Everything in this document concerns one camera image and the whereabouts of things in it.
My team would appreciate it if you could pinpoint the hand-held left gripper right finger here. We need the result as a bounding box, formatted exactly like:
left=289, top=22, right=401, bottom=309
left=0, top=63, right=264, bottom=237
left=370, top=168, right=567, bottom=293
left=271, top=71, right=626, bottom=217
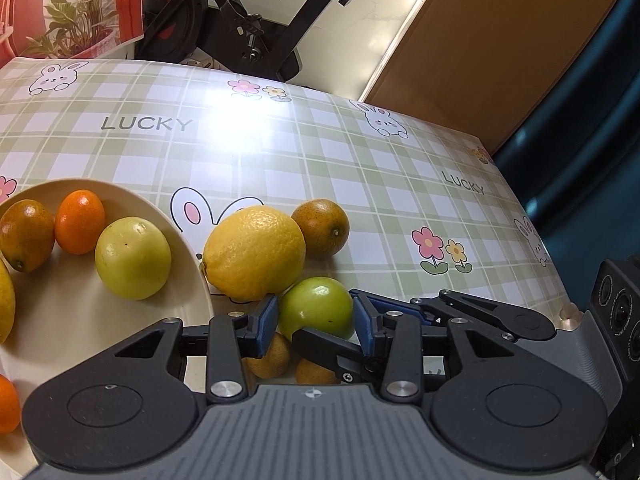
left=349, top=291, right=523, bottom=404

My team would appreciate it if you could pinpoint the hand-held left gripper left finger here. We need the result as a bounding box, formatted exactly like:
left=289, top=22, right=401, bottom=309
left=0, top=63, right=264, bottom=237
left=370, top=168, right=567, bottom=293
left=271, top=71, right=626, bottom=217
left=112, top=294, right=280, bottom=404

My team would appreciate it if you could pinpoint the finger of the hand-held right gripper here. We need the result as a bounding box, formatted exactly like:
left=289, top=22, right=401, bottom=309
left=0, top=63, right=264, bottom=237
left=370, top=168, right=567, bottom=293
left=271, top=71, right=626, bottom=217
left=292, top=327, right=383, bottom=386
left=372, top=289, right=557, bottom=343

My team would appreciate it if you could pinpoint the green round guava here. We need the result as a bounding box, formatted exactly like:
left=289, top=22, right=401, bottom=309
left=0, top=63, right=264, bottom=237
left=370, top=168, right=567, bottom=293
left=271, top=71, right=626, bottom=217
left=276, top=277, right=355, bottom=342

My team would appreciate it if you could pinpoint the yellow-green round guava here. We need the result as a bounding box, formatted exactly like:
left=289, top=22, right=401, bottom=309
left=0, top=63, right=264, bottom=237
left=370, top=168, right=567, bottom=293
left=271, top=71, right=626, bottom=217
left=94, top=216, right=172, bottom=301

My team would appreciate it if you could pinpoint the cream round plate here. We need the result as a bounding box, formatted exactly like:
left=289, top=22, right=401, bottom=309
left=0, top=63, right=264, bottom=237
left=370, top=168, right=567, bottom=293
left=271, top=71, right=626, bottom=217
left=0, top=178, right=215, bottom=468

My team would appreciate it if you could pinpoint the bright orange tangerine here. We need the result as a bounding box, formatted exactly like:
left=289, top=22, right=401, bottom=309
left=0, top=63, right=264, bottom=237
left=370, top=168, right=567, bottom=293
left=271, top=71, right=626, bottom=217
left=0, top=374, right=22, bottom=434
left=54, top=189, right=106, bottom=255

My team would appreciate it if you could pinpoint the dark mottled orange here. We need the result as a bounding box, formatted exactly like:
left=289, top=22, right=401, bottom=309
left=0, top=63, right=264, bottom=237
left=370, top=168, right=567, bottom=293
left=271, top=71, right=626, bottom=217
left=0, top=199, right=56, bottom=274

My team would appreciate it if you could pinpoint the small yellow lemon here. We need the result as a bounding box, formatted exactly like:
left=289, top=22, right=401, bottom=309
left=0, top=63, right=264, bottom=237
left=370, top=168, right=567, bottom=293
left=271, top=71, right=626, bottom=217
left=0, top=260, right=16, bottom=344

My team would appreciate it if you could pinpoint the small brown longan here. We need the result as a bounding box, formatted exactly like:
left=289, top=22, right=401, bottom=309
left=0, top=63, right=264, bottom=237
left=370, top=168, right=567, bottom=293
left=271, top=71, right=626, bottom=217
left=295, top=357, right=341, bottom=386
left=242, top=332, right=292, bottom=380

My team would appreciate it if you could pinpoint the large yellow lemon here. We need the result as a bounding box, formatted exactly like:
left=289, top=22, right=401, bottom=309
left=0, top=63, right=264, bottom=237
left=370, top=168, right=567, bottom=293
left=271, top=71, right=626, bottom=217
left=201, top=205, right=306, bottom=302

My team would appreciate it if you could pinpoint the brownish green-tinged orange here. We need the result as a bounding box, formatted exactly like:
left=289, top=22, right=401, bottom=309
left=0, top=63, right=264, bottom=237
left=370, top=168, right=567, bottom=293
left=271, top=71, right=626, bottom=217
left=291, top=199, right=350, bottom=259

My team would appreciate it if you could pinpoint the green checked tablecloth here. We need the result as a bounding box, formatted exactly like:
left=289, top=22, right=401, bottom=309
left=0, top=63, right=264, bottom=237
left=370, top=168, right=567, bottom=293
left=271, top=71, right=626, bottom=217
left=0, top=57, right=576, bottom=386

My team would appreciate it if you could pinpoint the dark teal cloth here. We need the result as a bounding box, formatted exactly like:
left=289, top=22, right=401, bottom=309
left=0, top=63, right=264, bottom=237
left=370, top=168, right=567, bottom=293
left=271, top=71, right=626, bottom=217
left=492, top=0, right=640, bottom=281

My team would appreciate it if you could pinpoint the brown wooden panel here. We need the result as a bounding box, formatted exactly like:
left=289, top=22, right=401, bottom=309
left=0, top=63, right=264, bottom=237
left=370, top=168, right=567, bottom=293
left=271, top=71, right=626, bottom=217
left=360, top=0, right=631, bottom=156

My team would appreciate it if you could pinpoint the black exercise bike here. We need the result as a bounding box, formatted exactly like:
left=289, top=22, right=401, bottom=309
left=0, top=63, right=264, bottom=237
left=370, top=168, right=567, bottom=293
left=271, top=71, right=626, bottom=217
left=135, top=0, right=426, bottom=83

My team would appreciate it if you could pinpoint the printed room backdrop poster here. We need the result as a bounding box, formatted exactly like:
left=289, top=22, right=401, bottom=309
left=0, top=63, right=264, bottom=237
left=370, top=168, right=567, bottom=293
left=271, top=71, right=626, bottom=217
left=0, top=0, right=146, bottom=68

